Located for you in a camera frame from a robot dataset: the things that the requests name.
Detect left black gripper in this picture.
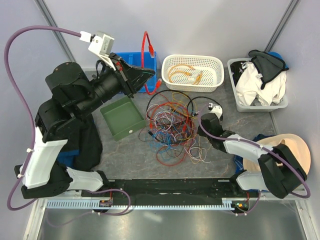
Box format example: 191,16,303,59
79,52,158,117

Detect red ethernet cable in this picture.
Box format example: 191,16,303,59
141,30,163,96

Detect yellow ethernet cable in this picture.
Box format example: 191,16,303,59
167,64,195,82
167,70,203,86

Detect yellow thin wire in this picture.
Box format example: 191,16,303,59
164,91,198,141

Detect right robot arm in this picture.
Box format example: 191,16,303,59
197,112,311,199

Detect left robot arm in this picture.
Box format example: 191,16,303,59
21,53,156,199

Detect blue divided plastic bin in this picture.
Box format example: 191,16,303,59
109,52,157,97

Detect green plastic tray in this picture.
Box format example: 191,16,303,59
100,96,146,141

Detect white perforated plastic basket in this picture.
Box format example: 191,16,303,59
161,54,225,93

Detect black jacket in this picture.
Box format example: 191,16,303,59
56,114,103,172

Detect white cloth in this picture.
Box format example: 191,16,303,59
235,61,287,107

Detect grey plastic laundry tub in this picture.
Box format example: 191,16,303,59
227,58,289,113

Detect dark grey cloth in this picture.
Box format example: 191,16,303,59
248,49,289,90

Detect blue cap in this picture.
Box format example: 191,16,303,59
268,51,285,62

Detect beige sun hat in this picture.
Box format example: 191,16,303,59
242,133,312,176

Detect black usb cable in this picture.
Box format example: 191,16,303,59
146,89,224,121

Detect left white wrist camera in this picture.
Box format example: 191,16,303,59
79,31,116,71

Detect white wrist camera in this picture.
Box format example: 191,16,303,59
79,31,116,71
208,102,223,121

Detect white thin wire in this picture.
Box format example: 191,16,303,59
149,111,212,165

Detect red thin wire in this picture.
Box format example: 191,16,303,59
138,99,198,167

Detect blue thin wire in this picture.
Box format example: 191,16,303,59
147,129,181,161

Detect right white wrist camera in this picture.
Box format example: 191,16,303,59
208,102,223,121

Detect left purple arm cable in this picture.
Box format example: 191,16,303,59
4,24,82,211

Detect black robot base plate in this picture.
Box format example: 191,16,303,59
82,177,251,207

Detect slotted grey cable duct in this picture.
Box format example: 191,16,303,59
46,199,236,211

